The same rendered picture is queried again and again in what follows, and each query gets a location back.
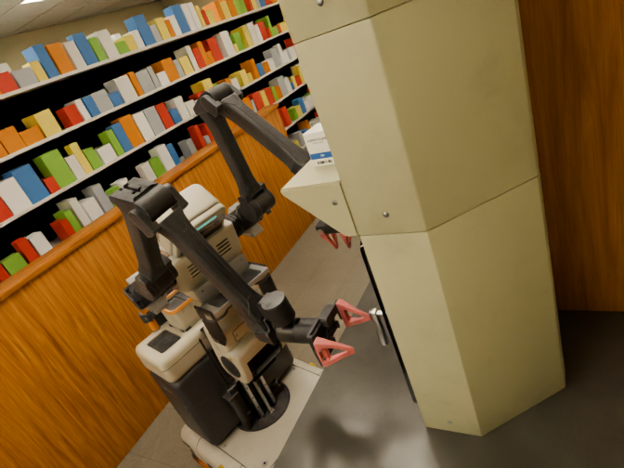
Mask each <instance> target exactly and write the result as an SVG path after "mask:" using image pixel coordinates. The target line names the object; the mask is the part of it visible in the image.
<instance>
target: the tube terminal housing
mask: <svg viewBox="0 0 624 468"><path fill-rule="evenodd" d="M294 48H295V51H296V54H297V57H298V58H299V61H300V64H301V67H302V70H303V73H304V76H305V79H306V82H307V85H308V88H309V91H310V94H311V97H312V99H313V102H314V104H315V107H316V110H317V113H318V117H319V120H320V123H321V125H322V128H323V131H324V134H325V137H326V139H327V142H328V145H329V147H330V150H331V155H332V157H333V160H334V163H335V166H336V169H337V171H338V174H339V177H340V179H341V182H342V185H343V188H344V192H345V195H346V198H347V200H348V203H349V206H350V209H351V212H352V215H353V216H354V219H355V222H356V225H357V230H358V233H359V235H360V238H361V241H362V244H363V247H364V250H365V253H366V255H367V257H368V260H369V263H370V268H371V271H372V274H373V277H374V279H375V281H376V284H377V287H378V290H379V293H380V295H381V298H382V301H383V305H384V308H385V311H386V314H387V317H388V319H389V322H390V324H391V327H392V330H393V333H394V335H395V338H396V343H397V346H398V348H399V351H400V354H401V356H402V359H403V362H404V365H405V368H406V370H407V373H408V376H409V380H410V383H411V386H412V389H413V391H414V394H415V396H416V399H417V402H418V405H419V408H420V411H421V413H422V417H423V420H424V423H425V426H426V427H431V428H435V429H441V430H447V431H452V432H458V433H463V434H468V435H474V436H483V435H485V434H487V433H488V432H490V431H492V430H494V429H495V428H497V427H499V426H500V425H502V424H504V423H506V422H508V421H510V420H511V419H512V418H514V417H515V416H517V415H519V414H521V413H522V412H524V411H526V410H528V409H530V408H532V407H533V406H535V405H537V404H538V403H540V402H541V401H542V400H544V399H546V398H548V397H550V396H552V395H553V394H555V393H557V392H558V391H560V390H562V389H564V388H565V387H566V370H565V363H564V355H563V347H562V340H561V333H560V326H559V318H558V311H557V304H556V296H555V289H554V281H553V268H552V260H551V253H550V245H549V238H548V230H547V223H546V215H545V209H544V201H543V194H542V186H541V179H540V167H539V158H538V151H537V143H536V136H535V128H534V122H533V114H532V107H531V99H530V92H529V84H528V77H527V64H526V56H525V49H524V41H523V34H522V26H521V19H520V12H519V5H518V0H409V1H408V2H405V3H403V4H400V5H398V6H394V7H392V8H389V9H387V10H385V11H383V12H381V13H378V14H376V15H373V16H371V17H369V18H366V19H362V20H359V21H357V22H354V23H351V24H348V25H345V26H344V27H341V28H338V29H335V30H333V31H330V32H325V33H323V34H321V35H318V36H315V37H312V38H309V39H307V40H304V41H302V42H299V43H297V44H295V45H294Z"/></svg>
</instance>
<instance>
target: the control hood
mask: <svg viewBox="0 0 624 468"><path fill-rule="evenodd" d="M280 192H281V194H282V195H283V196H285V197H286V198H288V199H289V200H291V201H292V202H294V203H296V204H297V205H299V206H300V207H302V208H303V209H305V210H307V211H308V212H309V213H311V214H312V215H314V216H315V217H317V218H318V219H320V220H321V221H323V222H325V223H326V224H328V225H329V226H331V227H332V228H334V229H336V230H337V231H339V232H340V233H342V234H344V235H345V236H348V237H351V236H358V235H359V233H358V228H357V225H356V222H355V219H354V216H353V215H352V212H351V209H350V206H349V203H348V200H347V198H346V195H345V191H344V188H343V185H342V182H341V179H340V177H339V174H338V171H337V169H336V166H335V164H331V165H323V166H317V167H314V165H313V163H312V160H310V161H309V162H308V163H307V164H306V165H305V166H304V167H303V168H302V169H301V170H300V171H299V172H298V173H297V174H296V175H295V176H294V177H293V178H292V179H291V180H290V181H289V182H288V183H287V184H286V185H285V186H284V187H283V188H282V189H281V191H280Z"/></svg>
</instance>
